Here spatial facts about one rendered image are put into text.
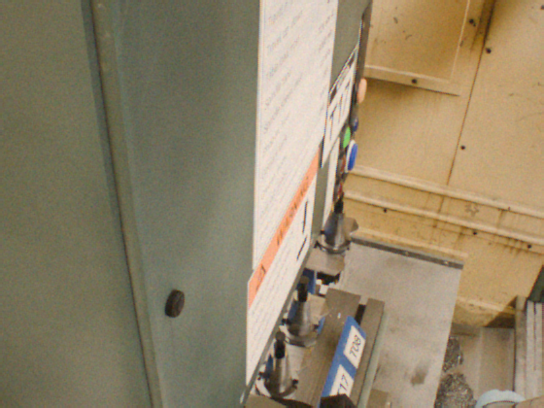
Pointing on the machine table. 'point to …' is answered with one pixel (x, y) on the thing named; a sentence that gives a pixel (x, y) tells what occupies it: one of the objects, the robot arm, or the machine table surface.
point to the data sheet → (289, 103)
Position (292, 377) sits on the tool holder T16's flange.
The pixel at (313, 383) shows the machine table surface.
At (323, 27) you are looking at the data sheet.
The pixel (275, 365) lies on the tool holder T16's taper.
